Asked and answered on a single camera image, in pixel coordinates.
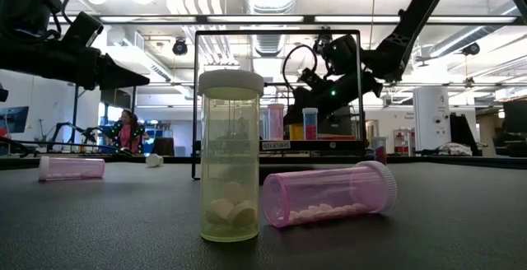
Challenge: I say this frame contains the blue pill bottle red pills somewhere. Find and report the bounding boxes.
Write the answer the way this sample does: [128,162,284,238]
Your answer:
[301,107,319,142]

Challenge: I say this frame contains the yellow-green pill bottle white cap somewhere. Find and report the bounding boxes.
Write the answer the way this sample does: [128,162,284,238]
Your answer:
[197,68,266,243]

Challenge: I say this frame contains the white column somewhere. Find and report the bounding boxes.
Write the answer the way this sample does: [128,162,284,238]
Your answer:
[413,86,450,152]

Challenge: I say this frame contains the white rack red items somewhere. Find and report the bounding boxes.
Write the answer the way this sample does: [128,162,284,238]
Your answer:
[393,128,415,156]

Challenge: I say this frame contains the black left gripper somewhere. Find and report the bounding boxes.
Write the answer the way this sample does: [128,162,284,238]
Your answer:
[0,41,151,91]

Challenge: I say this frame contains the black monitor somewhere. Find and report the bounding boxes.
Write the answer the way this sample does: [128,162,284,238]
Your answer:
[502,100,527,134]

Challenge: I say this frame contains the black ceiling spotlight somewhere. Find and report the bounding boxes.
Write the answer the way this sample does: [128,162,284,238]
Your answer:
[461,41,481,57]
[171,37,189,57]

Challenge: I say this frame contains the pink pill bottle white cap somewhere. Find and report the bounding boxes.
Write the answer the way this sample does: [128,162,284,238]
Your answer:
[38,156,106,183]
[260,160,399,229]
[267,103,286,142]

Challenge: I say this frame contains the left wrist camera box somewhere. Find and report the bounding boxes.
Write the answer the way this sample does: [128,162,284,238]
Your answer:
[61,10,105,51]

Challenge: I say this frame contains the white crumpled cloth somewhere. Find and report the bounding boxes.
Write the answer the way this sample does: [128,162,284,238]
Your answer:
[437,142,473,157]

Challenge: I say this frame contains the black table mat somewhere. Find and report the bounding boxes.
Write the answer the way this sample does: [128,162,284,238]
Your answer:
[0,161,527,270]

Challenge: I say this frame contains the person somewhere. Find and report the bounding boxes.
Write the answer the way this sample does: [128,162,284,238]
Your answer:
[110,108,150,156]

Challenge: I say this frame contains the wooden shelf black metal frame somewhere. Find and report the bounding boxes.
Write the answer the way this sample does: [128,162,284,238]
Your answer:
[191,30,366,181]

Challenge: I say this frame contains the black aluminium table frame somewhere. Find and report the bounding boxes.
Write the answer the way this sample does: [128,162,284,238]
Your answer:
[0,154,527,170]

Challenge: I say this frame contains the blue pill bottle white cap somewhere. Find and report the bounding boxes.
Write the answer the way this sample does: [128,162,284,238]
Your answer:
[259,108,269,142]

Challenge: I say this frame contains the blue screen monitor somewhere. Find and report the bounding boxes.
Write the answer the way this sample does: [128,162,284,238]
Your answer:
[0,105,30,135]

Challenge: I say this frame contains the black angled stand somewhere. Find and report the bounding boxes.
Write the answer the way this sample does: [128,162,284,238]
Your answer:
[449,112,481,156]

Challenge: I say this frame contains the black metal workstation frame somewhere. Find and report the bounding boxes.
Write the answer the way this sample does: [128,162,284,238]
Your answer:
[68,80,138,156]

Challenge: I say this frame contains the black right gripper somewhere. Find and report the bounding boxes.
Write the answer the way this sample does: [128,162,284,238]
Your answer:
[282,67,330,126]

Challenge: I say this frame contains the black ceiling light rail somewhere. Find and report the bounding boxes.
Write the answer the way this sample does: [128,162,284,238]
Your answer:
[92,13,527,26]

